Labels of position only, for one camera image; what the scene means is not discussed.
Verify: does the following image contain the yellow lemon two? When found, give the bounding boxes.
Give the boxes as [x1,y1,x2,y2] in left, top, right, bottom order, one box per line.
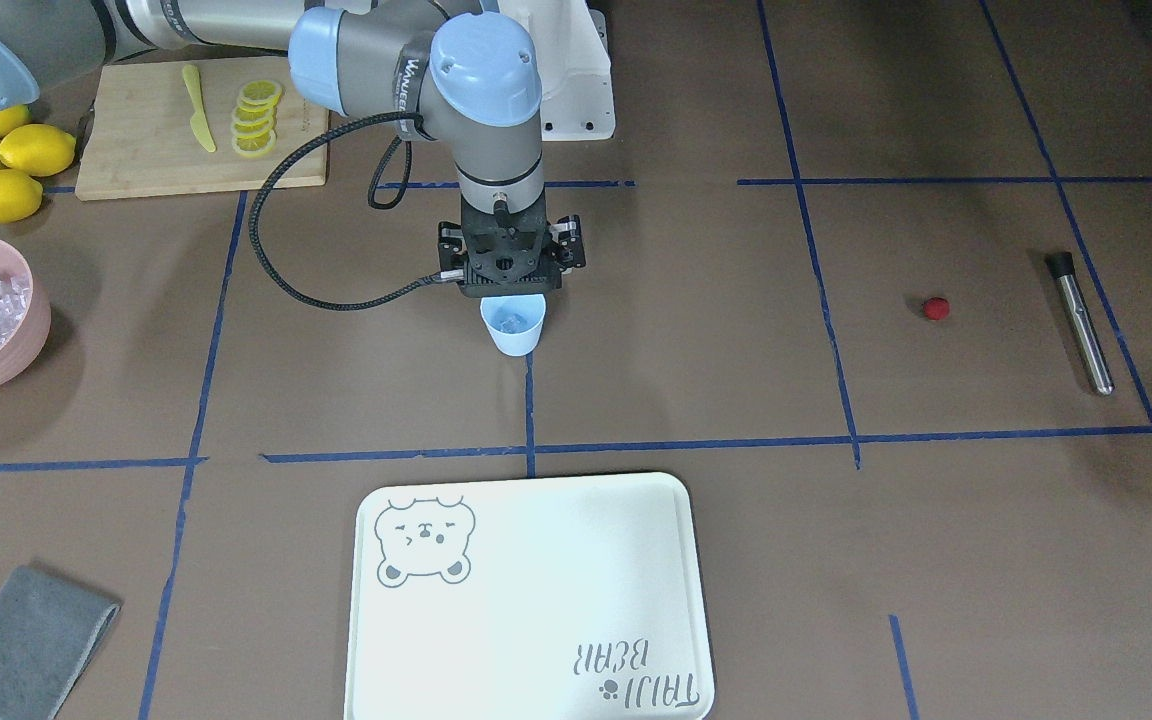
[0,123,77,177]

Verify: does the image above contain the red strawberry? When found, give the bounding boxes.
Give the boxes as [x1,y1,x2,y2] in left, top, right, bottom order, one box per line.
[922,296,952,323]

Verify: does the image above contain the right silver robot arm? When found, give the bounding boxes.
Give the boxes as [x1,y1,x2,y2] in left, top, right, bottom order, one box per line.
[0,1,586,306]

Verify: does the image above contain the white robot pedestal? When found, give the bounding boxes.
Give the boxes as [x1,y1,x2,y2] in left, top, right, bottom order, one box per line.
[498,1,616,142]

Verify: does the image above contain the wooden cutting board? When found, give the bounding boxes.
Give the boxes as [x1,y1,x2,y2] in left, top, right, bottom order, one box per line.
[76,56,329,200]

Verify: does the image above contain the yellow lemon slices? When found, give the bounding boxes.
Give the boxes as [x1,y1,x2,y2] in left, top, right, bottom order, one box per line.
[229,79,285,158]

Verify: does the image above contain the grey folded cloth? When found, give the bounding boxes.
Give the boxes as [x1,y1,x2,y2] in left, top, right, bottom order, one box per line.
[0,566,122,719]

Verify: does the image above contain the yellow lemon one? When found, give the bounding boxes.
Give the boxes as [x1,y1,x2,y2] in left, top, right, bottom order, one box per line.
[0,169,44,223]

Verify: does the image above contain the steel muddler black tip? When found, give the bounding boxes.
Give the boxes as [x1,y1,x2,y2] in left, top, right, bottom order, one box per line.
[1044,251,1115,396]

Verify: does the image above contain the cream bear tray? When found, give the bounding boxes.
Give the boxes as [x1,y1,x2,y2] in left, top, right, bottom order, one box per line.
[343,471,717,719]

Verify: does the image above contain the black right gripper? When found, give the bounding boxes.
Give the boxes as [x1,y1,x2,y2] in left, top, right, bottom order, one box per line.
[438,214,585,300]

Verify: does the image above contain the light blue plastic cup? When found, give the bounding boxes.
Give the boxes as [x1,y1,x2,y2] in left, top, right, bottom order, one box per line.
[479,293,548,357]

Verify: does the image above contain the yellow plastic knife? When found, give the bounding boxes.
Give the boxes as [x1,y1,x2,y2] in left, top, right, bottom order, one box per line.
[180,63,218,152]

